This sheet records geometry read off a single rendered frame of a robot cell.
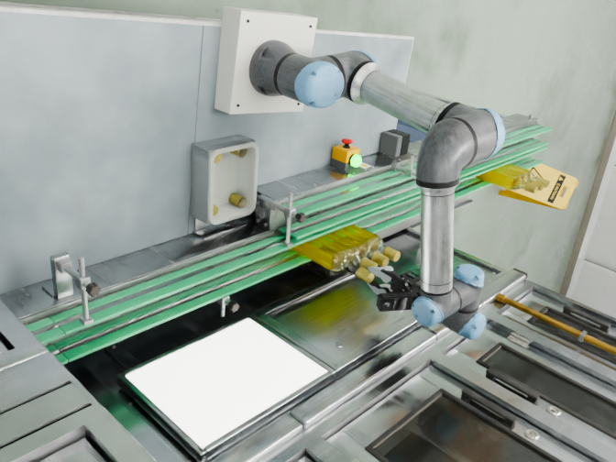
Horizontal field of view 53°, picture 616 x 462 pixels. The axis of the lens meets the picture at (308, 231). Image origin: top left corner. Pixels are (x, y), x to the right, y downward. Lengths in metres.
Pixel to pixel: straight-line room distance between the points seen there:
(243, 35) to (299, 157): 0.54
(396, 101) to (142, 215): 0.74
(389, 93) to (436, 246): 0.41
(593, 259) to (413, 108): 6.62
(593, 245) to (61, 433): 7.38
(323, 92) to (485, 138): 0.43
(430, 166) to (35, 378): 0.87
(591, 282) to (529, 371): 6.30
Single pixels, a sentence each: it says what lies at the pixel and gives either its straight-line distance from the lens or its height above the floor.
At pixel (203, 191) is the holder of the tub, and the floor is 0.81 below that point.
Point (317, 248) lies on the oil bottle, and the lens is 1.87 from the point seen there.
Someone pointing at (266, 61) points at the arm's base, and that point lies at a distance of 1.68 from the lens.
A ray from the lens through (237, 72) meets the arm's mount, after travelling 1.69.
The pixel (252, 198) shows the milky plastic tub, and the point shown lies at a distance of 1.83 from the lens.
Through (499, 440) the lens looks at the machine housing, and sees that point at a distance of 1.62.
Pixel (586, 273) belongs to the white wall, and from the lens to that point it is 8.12.
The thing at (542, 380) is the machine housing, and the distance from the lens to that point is 1.86.
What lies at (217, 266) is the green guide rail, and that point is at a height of 0.93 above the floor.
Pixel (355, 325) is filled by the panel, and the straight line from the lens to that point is 1.80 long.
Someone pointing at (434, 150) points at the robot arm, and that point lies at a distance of 1.36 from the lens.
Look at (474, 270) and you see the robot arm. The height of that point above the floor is 1.49.
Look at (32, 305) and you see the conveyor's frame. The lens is 1.55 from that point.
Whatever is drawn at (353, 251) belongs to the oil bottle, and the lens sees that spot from 1.88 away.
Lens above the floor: 2.09
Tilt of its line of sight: 37 degrees down
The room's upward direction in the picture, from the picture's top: 117 degrees clockwise
